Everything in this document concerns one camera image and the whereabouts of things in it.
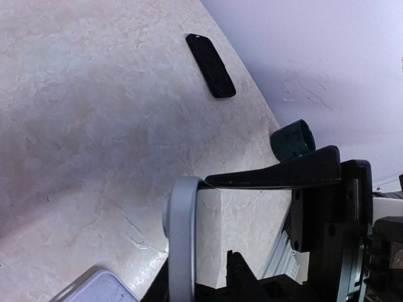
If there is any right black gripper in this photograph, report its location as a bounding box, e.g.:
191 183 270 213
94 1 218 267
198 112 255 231
195 145 373 301

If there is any lilac phone case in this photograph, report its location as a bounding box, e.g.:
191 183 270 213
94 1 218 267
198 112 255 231
50 266 140 301

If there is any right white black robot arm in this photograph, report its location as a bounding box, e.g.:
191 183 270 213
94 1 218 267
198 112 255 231
195 146 402 301

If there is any black phone case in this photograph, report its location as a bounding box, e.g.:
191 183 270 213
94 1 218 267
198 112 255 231
186 33 236 99

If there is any black cup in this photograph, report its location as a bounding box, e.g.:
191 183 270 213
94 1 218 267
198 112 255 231
270 120 316 162

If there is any front aluminium rail base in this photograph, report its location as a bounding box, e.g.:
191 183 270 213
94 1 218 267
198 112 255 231
258 231 310 284

